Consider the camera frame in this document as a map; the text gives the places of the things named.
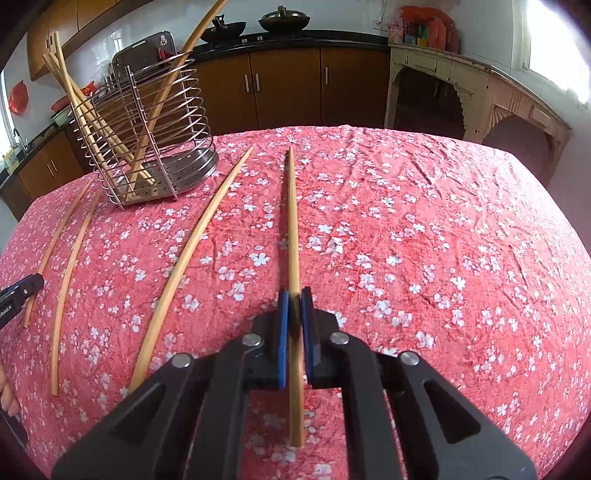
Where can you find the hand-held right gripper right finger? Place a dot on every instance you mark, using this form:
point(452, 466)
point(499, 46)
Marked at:
point(308, 341)

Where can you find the sink faucet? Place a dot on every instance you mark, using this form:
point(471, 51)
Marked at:
point(18, 138)

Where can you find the orange bottle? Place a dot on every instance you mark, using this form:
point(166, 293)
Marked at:
point(436, 32)

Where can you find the red bag on wall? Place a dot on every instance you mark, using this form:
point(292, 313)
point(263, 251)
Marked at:
point(18, 96)

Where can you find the wooden base cabinets black counter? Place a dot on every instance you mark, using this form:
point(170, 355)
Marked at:
point(286, 87)

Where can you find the person's left hand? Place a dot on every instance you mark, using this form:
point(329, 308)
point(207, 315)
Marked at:
point(6, 392)

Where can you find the wooden wall cabinet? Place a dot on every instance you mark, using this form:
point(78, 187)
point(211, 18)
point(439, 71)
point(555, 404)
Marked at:
point(69, 23)

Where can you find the yellow detergent bottle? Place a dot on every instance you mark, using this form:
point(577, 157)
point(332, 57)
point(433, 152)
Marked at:
point(9, 160)

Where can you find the cream wooden side table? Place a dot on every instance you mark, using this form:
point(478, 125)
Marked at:
point(461, 78)

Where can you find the blue and yellow boxes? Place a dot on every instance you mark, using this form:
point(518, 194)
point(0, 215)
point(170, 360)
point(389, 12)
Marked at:
point(415, 34)

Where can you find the black gas stove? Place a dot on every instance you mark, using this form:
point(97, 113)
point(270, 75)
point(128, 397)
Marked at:
point(258, 39)

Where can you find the wooden chopstick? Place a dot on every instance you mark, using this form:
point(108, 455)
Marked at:
point(69, 277)
point(292, 230)
point(90, 134)
point(194, 39)
point(62, 60)
point(53, 69)
point(54, 244)
point(202, 230)

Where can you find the brown bottle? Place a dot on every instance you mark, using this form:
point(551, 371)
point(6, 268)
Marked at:
point(452, 36)

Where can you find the black wok with lid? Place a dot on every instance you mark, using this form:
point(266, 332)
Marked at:
point(284, 19)

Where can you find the red decoration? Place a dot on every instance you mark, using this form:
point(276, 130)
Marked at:
point(420, 13)

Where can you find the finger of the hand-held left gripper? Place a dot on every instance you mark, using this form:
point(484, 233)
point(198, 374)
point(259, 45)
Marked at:
point(25, 288)

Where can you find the red floral tablecloth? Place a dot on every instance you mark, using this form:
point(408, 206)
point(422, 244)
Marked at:
point(415, 277)

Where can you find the large bright window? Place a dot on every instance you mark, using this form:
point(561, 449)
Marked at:
point(558, 46)

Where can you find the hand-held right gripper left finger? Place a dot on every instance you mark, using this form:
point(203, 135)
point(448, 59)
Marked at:
point(283, 341)

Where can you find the pink box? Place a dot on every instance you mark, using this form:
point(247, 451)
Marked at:
point(395, 32)

